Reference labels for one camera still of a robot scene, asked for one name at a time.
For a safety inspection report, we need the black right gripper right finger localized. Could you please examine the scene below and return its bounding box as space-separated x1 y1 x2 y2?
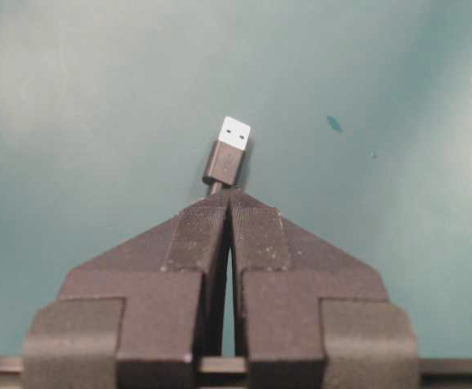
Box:
230 190 419 388

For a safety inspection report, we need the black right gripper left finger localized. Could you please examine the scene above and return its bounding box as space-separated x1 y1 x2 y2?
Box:
22 193 229 388

